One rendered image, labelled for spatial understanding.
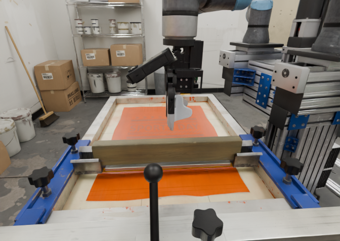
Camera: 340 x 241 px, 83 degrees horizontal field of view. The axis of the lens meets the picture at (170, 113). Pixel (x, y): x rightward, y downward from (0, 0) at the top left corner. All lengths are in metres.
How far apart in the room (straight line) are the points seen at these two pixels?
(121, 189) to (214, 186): 0.24
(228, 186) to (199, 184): 0.08
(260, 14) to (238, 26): 3.14
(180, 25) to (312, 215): 0.42
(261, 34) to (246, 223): 1.08
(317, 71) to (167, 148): 0.61
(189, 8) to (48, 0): 4.23
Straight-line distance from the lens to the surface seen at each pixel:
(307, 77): 0.84
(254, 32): 1.30
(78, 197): 0.57
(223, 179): 0.59
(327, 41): 0.93
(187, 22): 0.42
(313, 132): 1.33
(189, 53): 0.44
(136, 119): 0.90
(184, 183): 0.56
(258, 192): 0.58
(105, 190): 0.56
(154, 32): 4.12
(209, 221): 0.27
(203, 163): 0.56
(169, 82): 0.43
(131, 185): 0.56
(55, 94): 3.78
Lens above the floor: 1.34
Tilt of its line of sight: 24 degrees down
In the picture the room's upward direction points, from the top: straight up
